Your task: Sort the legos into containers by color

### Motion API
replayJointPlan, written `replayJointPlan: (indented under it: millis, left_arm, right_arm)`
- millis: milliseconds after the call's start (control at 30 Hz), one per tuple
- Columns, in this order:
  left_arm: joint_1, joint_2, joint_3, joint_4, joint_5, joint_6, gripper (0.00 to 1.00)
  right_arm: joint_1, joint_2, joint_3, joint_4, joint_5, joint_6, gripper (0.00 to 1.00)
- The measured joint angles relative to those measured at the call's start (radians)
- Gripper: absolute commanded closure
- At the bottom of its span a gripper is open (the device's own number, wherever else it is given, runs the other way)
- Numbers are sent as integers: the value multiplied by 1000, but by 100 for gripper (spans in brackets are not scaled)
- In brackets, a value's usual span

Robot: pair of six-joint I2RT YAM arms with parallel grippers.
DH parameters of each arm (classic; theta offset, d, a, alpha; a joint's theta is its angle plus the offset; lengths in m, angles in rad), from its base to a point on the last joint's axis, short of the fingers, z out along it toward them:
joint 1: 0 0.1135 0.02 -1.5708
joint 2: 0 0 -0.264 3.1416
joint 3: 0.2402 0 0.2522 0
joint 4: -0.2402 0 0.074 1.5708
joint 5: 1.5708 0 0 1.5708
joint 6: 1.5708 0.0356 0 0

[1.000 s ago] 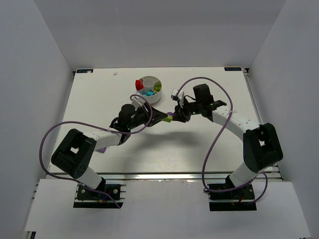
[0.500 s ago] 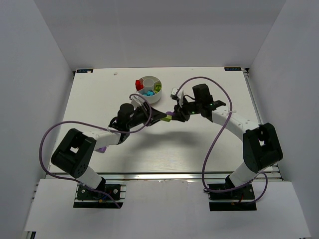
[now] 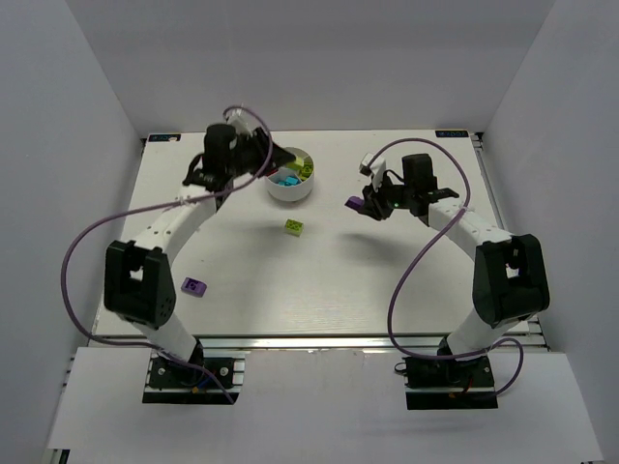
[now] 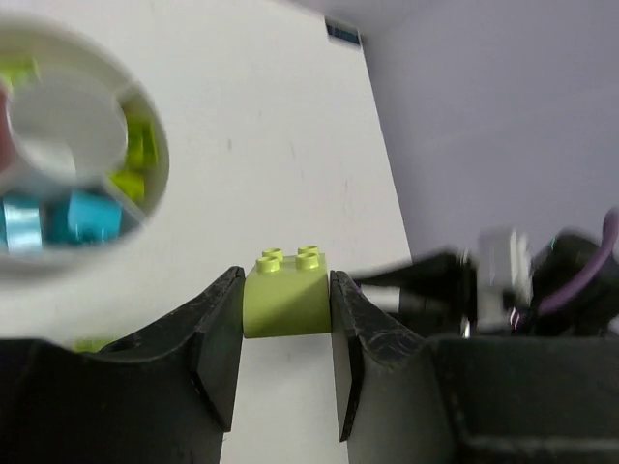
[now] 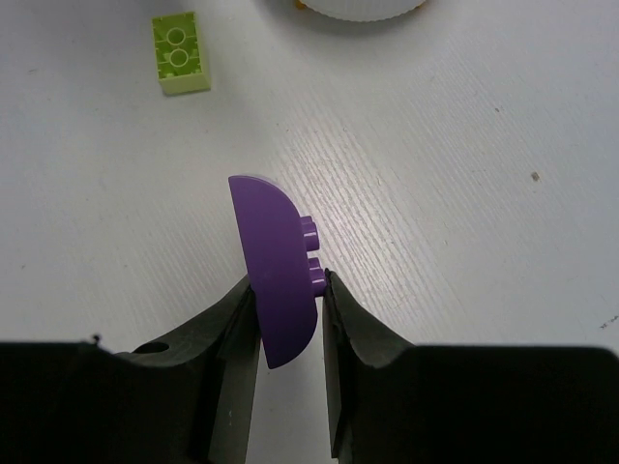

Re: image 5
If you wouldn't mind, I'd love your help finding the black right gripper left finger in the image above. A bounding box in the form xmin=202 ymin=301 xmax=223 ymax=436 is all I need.
xmin=1 ymin=280 xmax=259 ymax=463

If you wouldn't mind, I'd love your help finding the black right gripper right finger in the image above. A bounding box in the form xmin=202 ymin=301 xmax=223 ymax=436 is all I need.
xmin=323 ymin=272 xmax=618 ymax=463

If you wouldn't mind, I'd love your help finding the purple half-round lego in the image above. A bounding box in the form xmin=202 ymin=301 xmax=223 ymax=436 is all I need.
xmin=228 ymin=175 xmax=327 ymax=369

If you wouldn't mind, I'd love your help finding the light green upturned lego brick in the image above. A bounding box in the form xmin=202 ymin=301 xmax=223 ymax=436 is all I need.
xmin=151 ymin=12 xmax=211 ymax=96

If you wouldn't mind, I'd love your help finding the white round divided container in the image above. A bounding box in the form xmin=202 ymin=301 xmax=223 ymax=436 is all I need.
xmin=300 ymin=0 xmax=426 ymax=22

